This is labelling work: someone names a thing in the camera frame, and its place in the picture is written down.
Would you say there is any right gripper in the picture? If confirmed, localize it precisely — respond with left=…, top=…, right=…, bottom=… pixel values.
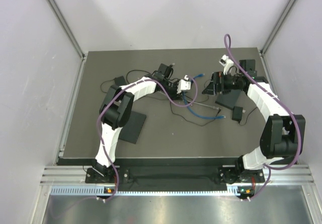
left=202, top=71, right=244, bottom=96

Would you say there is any black network switch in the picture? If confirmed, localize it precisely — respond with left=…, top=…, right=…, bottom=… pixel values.
left=215, top=90, right=241, bottom=110
left=119, top=111, right=146, bottom=144

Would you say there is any grey ethernet cable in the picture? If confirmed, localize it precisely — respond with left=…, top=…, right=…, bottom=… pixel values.
left=187, top=100, right=219, bottom=109

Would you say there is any blue ethernet cable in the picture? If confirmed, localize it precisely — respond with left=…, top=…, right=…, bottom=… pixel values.
left=182, top=72, right=227, bottom=120

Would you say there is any adapter thin black cord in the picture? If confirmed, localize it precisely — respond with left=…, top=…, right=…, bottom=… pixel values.
left=100, top=69, right=154, bottom=94
left=170, top=94, right=260, bottom=127

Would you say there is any black power adapter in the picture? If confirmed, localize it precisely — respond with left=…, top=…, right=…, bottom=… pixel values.
left=232, top=106, right=244, bottom=123
left=114, top=76, right=127, bottom=86

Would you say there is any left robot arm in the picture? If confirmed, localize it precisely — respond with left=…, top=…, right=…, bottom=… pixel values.
left=93, top=64, right=191, bottom=182

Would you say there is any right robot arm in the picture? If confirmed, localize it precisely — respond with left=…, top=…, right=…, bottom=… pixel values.
left=202, top=55, right=305, bottom=182

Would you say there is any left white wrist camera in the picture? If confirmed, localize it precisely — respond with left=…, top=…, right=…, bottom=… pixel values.
left=177, top=75, right=191, bottom=93

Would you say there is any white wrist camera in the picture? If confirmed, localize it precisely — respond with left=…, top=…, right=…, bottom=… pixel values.
left=219, top=55, right=234, bottom=75
left=177, top=75, right=191, bottom=93

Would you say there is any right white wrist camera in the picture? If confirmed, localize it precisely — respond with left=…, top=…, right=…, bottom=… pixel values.
left=219, top=55, right=234, bottom=75

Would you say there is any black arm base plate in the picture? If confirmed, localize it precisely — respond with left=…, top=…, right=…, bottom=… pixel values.
left=85, top=157, right=266, bottom=186

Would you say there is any right aluminium frame post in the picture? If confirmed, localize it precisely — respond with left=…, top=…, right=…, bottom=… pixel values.
left=259, top=0, right=298, bottom=57

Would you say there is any aluminium frame post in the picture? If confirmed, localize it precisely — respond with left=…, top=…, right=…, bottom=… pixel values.
left=35, top=0, right=88, bottom=60
left=259, top=0, right=298, bottom=57

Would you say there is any left aluminium frame post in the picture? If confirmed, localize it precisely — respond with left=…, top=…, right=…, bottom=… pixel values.
left=35, top=0, right=88, bottom=60

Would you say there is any aluminium front frame rail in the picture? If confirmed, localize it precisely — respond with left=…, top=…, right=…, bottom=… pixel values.
left=40, top=165, right=314, bottom=191

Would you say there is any slotted grey cable duct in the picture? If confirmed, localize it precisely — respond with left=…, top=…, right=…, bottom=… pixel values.
left=50, top=186, right=254, bottom=196

